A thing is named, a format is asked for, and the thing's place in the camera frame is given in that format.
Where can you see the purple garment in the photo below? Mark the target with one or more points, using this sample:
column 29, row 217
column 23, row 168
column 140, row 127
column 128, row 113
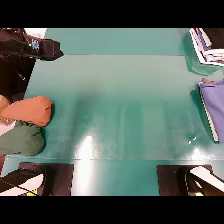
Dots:
column 216, row 106

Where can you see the pale pink garment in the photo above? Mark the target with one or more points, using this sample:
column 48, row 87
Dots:
column 6, row 127

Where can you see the dark green garment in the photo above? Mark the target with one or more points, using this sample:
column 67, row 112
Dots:
column 23, row 140

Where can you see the orange garment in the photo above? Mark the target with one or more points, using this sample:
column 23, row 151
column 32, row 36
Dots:
column 31, row 110

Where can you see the stack of folded clothes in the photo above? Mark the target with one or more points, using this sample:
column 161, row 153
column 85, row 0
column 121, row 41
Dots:
column 210, row 45

